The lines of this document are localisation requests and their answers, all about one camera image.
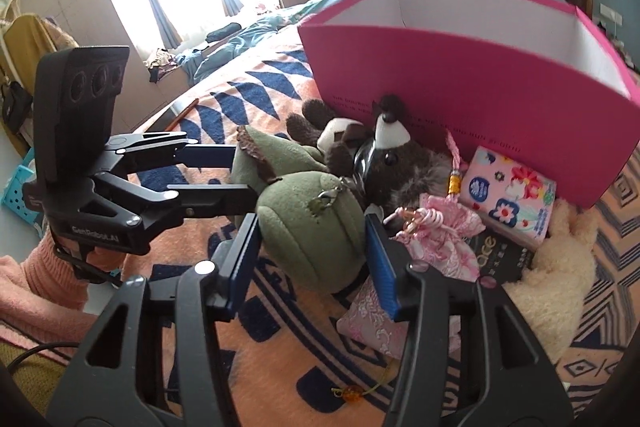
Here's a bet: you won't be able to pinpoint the green plush toy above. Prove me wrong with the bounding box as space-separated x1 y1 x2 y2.
229 126 364 294

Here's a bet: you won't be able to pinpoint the black small box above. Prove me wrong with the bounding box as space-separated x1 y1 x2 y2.
465 229 534 284

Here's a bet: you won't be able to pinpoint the cream plush toy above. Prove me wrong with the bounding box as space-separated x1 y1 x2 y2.
503 198 598 363

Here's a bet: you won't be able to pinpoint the yellow hanging coat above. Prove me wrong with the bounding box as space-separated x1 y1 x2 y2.
1 14 79 157

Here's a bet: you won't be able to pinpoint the turquoise plastic basket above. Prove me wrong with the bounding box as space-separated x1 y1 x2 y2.
1 148 46 237

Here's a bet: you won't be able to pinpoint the floral tissue pack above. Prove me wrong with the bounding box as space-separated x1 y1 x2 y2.
460 146 556 251

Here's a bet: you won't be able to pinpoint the pink embroidered pouch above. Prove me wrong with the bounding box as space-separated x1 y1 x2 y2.
335 274 462 362

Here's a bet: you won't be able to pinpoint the dark folded clothes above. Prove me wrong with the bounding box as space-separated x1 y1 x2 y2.
205 22 243 43

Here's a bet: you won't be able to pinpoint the amber bead charm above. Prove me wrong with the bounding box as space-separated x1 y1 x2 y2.
331 366 392 403

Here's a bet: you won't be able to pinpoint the dark brown plush raccoon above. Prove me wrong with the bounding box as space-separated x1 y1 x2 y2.
286 94 452 213

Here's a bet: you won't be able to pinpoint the pink knit sleeve forearm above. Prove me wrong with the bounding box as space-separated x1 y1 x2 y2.
0 232 96 348

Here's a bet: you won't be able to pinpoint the blue floral duvet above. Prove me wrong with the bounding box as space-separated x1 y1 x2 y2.
175 0 565 87

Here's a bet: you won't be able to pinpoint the pink satin drawstring pouch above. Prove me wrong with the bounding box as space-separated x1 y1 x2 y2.
383 194 485 282

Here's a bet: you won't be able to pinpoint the pink storage box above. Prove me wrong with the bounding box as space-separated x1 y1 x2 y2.
298 0 639 207

